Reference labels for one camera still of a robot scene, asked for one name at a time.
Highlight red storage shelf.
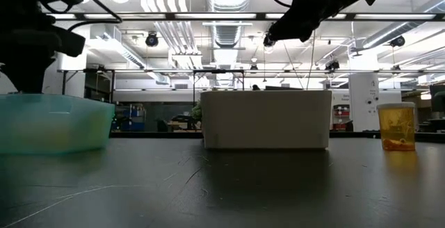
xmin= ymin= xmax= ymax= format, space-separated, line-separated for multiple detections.
xmin=332 ymin=104 xmax=350 ymax=131

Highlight teal plastic bin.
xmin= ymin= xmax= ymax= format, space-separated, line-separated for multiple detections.
xmin=0 ymin=94 xmax=116 ymax=156

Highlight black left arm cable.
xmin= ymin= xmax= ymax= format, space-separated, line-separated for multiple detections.
xmin=67 ymin=0 xmax=123 ymax=33

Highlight black office chair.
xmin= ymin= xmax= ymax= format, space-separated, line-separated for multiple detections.
xmin=429 ymin=84 xmax=445 ymax=131

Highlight green artificial succulent plant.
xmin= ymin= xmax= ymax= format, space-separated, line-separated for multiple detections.
xmin=191 ymin=101 xmax=203 ymax=124

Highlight blue storage bins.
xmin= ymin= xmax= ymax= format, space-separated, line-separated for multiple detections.
xmin=120 ymin=104 xmax=147 ymax=132

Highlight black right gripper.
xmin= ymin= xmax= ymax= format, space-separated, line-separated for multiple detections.
xmin=267 ymin=0 xmax=334 ymax=43

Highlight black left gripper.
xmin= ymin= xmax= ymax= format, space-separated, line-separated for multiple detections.
xmin=0 ymin=12 xmax=87 ymax=94

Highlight amber white-capped pill bottle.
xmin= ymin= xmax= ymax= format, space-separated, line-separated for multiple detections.
xmin=17 ymin=116 xmax=67 ymax=149
xmin=376 ymin=101 xmax=416 ymax=152

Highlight white plastic bin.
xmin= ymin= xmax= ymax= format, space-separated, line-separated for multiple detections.
xmin=200 ymin=89 xmax=333 ymax=151

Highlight silver ventilation duct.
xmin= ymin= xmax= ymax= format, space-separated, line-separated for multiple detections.
xmin=204 ymin=0 xmax=254 ymax=48

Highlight black hanging ceiling lamp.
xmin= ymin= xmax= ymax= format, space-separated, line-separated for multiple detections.
xmin=263 ymin=33 xmax=276 ymax=54

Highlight white pillar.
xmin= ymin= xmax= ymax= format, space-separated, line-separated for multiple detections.
xmin=348 ymin=73 xmax=380 ymax=132

